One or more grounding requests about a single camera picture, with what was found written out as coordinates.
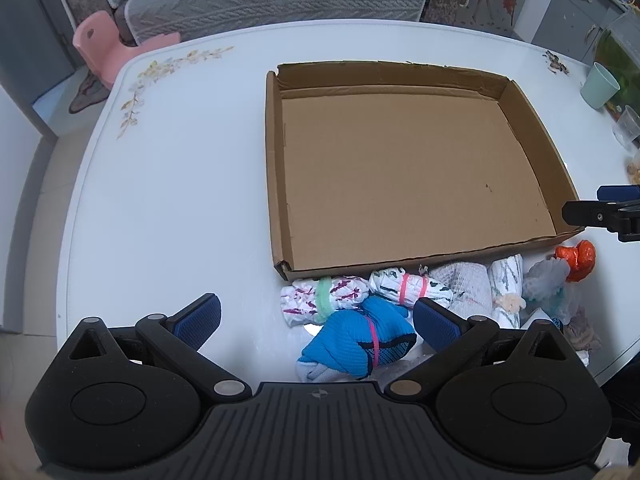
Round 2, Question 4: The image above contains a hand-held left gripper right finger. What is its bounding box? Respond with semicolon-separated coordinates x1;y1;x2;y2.
383;297;576;402

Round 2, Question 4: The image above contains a grey drawer cabinet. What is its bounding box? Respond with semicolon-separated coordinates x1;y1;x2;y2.
530;0;631;63

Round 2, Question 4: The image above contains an orange-red plastic bundle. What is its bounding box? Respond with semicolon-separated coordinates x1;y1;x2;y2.
554;240;597;283

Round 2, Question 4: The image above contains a grey sock bundle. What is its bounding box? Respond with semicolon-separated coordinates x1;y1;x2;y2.
429;261;493;318

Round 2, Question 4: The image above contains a dried scraps pile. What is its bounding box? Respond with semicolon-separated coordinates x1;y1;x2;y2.
544;50;571;76

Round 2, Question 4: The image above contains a pink plastic chair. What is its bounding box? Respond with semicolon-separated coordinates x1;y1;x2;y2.
72;10;182;86

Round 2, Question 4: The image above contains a grey door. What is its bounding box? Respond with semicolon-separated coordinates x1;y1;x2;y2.
0;0;86;136

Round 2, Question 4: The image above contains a glass fish tank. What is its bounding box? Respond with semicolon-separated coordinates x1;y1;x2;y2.
595;10;640;126

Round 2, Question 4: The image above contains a white purple sock bundle green band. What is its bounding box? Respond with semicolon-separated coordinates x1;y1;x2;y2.
280;275;373;330

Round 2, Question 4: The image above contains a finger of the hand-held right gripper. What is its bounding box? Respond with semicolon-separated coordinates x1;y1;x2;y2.
596;185;640;202
561;200;640;244

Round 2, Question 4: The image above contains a brown cardboard box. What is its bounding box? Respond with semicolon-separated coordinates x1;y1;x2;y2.
265;61;586;282

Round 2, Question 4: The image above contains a green cup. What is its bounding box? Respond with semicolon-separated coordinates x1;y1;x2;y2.
580;61;621;110

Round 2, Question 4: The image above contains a white striped sock bundle peach band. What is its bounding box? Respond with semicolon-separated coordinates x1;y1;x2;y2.
487;254;527;328

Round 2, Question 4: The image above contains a clear plastic cup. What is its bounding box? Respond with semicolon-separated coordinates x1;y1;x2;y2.
612;105;640;151

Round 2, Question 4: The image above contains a clear plastic-wrapped sock bundle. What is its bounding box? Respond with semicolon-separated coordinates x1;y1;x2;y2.
522;257;581;323

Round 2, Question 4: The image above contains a lilac sock bundle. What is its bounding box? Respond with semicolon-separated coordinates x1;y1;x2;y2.
560;307;603;353

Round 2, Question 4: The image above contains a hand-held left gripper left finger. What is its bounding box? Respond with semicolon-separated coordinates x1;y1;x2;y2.
67;294;252;402

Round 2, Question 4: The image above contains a blue sock bundle pink band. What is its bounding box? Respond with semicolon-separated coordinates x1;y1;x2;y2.
296;296;418;382

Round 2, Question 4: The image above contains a patterned floor mat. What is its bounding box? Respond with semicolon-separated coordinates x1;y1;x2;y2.
67;65;118;116

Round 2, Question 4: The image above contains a white green sock bundle pink band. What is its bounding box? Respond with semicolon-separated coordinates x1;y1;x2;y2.
369;266;455;308

